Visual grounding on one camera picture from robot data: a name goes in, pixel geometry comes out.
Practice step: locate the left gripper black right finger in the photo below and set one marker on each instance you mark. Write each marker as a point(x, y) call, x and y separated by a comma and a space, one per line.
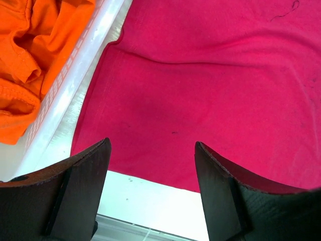
point(241, 205)

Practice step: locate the orange t shirt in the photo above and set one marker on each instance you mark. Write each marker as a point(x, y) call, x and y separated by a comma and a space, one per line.
point(37, 37)

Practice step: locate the aluminium front rail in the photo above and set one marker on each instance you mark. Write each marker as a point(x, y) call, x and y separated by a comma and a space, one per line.
point(114, 229)

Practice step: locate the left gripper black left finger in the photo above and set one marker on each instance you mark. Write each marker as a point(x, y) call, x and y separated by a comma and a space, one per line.
point(59, 202)

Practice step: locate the crimson red t shirt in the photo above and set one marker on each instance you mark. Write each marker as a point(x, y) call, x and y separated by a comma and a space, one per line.
point(243, 77)

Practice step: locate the white plastic basket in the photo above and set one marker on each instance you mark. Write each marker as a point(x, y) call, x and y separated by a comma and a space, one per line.
point(27, 155)

